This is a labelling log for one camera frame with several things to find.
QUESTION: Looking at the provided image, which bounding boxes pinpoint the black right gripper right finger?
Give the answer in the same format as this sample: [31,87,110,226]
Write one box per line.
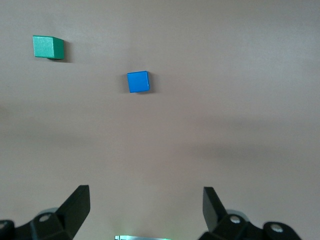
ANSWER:
[197,186,303,240]

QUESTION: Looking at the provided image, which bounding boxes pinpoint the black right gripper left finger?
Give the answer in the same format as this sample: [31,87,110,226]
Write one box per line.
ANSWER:
[0,184,91,240]

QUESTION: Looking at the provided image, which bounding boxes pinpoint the blue wooden block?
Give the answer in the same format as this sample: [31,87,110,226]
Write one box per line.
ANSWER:
[126,70,150,94]

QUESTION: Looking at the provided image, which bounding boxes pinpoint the green wooden block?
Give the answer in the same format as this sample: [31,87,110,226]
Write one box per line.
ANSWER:
[32,35,65,60]

